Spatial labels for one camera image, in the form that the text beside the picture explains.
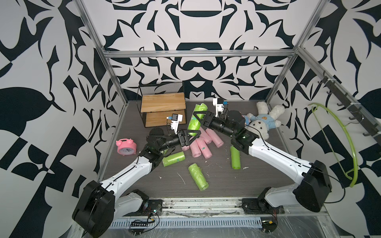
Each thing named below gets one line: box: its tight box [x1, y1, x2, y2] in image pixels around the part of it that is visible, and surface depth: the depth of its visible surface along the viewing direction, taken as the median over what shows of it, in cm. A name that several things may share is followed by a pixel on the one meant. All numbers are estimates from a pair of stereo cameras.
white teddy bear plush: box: [242, 101, 285, 140], surface depth 102 cm
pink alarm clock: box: [115, 138, 137, 156], surface depth 87 cm
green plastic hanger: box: [308, 102, 359, 188], surface depth 67 cm
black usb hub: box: [130, 221, 149, 227], surface depth 74 cm
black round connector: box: [261, 219, 278, 233], surface depth 73 cm
